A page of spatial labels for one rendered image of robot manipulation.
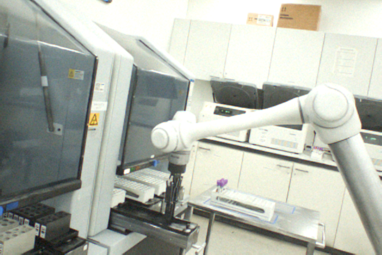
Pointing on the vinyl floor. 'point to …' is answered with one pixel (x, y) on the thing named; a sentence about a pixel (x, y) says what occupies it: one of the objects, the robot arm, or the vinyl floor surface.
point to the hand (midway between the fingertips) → (169, 209)
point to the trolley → (298, 218)
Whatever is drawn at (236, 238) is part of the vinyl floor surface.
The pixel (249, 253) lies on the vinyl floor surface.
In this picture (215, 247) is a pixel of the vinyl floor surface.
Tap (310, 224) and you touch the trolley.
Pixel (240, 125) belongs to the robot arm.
